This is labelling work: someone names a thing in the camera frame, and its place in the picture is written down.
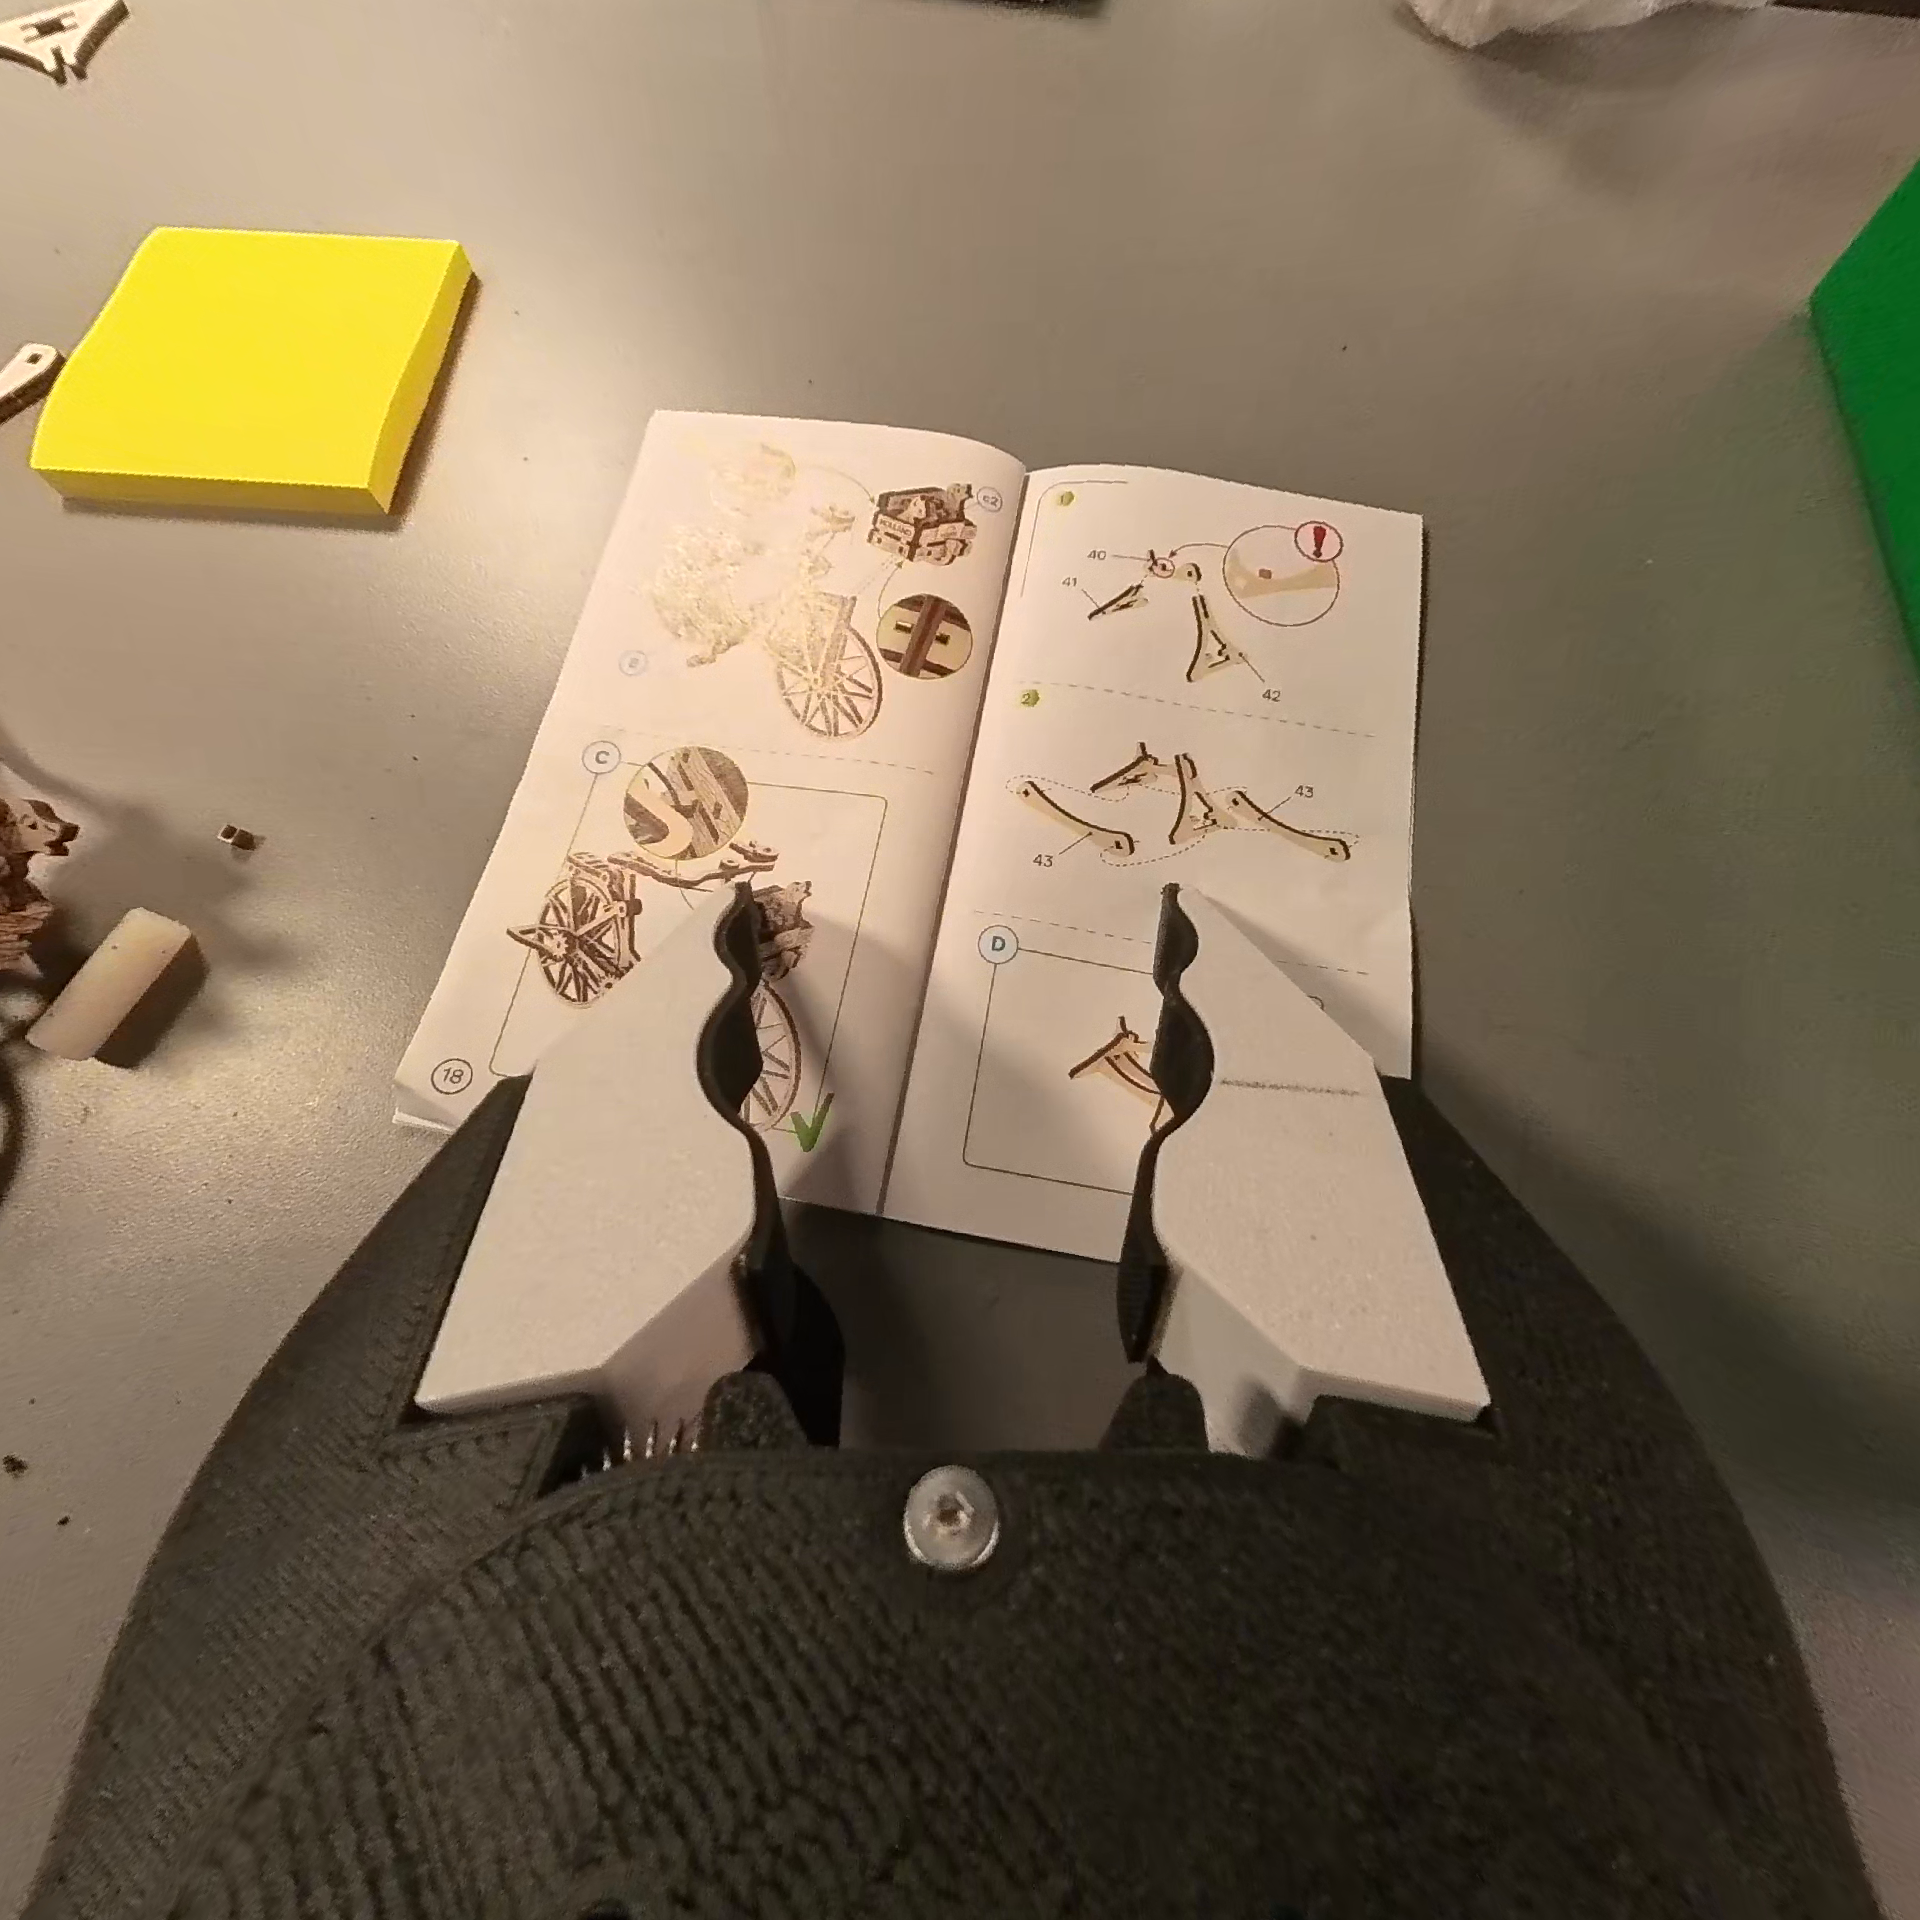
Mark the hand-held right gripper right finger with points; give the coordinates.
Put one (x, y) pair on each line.
(1306, 1201)

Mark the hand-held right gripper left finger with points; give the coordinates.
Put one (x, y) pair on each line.
(599, 1201)

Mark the wooden model instruction booklet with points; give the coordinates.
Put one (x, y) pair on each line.
(960, 721)

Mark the engraved wooden model assembly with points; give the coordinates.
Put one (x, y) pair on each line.
(30, 885)

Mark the white wax block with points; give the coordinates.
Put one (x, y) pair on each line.
(112, 984)

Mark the yellow sticky note pad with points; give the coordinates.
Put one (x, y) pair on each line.
(254, 358)

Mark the green box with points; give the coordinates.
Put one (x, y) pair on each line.
(1874, 435)

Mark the small flat wooden part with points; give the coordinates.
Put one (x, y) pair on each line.
(23, 376)

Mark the triangular wooden frame part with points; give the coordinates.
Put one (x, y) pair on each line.
(61, 37)

